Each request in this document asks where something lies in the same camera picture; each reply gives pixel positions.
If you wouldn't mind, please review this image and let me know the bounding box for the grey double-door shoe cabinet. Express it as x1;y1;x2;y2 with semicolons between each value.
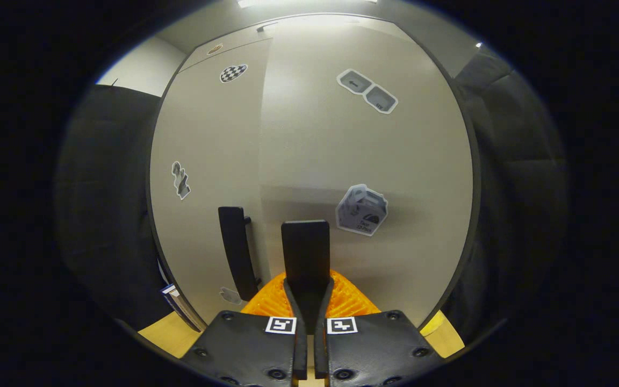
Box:
148;13;482;331

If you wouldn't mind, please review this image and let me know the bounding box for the beige small box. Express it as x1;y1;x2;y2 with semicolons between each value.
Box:
172;290;206;332

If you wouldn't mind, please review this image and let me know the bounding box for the black door handle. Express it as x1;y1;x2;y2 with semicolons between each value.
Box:
218;206;262;302
281;220;331;323

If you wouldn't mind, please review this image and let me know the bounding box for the grey cabinet door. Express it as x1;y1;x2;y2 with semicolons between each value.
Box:
150;38;272;328
257;15;474;329

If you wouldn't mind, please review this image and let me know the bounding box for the ceiling light panel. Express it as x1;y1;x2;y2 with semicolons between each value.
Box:
237;0;380;9

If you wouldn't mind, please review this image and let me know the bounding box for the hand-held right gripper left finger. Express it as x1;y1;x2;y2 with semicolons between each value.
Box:
181;271;308;387

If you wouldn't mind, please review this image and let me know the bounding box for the grey cabinet top drawer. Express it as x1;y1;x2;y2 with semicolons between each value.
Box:
181;21;278;73

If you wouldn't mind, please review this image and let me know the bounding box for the blue white small box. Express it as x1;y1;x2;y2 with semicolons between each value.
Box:
160;284;182;313

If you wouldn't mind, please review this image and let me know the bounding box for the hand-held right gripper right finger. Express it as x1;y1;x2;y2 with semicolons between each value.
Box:
314;270;444;387

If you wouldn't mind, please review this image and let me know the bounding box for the black backdrop cloth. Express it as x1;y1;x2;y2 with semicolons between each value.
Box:
54;51;568;345

